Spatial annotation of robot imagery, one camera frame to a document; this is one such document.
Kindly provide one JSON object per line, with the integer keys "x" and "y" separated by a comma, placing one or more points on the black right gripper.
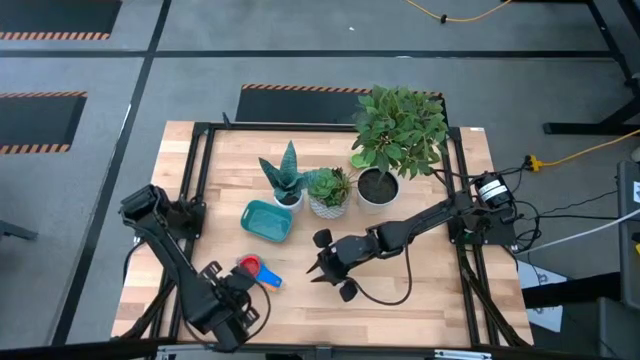
{"x": 350, "y": 252}

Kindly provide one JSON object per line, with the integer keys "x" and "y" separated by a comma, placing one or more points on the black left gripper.
{"x": 227, "y": 297}

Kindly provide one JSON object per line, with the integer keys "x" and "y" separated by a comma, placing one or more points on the red measuring cup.
{"x": 251, "y": 265}

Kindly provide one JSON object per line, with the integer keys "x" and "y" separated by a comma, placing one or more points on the medium blue measuring cup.
{"x": 272, "y": 277}

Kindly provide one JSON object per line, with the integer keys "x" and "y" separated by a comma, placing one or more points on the teal plastic basket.
{"x": 267, "y": 221}

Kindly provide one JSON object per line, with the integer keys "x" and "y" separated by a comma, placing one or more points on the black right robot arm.
{"x": 425, "y": 220}

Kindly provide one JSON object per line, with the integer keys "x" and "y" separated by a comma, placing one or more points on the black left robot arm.
{"x": 170, "y": 260}

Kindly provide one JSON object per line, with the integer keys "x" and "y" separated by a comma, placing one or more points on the triangle-patterned white pot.
{"x": 327, "y": 211}

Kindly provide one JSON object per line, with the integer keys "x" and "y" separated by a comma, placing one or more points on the small plain white pot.
{"x": 295, "y": 206}

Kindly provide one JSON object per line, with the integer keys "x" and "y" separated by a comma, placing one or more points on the green succulent plant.
{"x": 327, "y": 186}

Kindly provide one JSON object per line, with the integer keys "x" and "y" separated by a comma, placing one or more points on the large white pot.
{"x": 377, "y": 190}

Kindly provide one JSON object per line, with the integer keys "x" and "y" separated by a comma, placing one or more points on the snake plant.
{"x": 287, "y": 175}

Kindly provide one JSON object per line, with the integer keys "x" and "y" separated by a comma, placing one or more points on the leafy green plant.
{"x": 400, "y": 130}

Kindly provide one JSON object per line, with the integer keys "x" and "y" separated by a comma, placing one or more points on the black hazard-striped floor mat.
{"x": 35, "y": 120}
{"x": 295, "y": 106}
{"x": 55, "y": 15}

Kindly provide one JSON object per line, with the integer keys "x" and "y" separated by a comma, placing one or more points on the black front crossbar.
{"x": 75, "y": 348}

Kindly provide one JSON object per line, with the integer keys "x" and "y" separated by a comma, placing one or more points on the white floor sheet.
{"x": 540, "y": 290}

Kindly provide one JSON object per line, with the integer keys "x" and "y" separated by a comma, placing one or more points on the grey cabinet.
{"x": 629, "y": 235}

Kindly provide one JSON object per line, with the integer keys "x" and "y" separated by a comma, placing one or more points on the black aluminium table frame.
{"x": 300, "y": 127}

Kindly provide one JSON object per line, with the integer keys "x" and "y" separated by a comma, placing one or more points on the black table leg frame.
{"x": 590, "y": 128}

